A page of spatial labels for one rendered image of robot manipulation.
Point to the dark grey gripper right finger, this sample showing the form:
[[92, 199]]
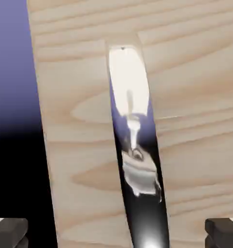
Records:
[[222, 232]]

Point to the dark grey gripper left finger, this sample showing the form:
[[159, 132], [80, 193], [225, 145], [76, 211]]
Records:
[[10, 231]]

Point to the light wood cabinet door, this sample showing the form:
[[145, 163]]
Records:
[[195, 116]]

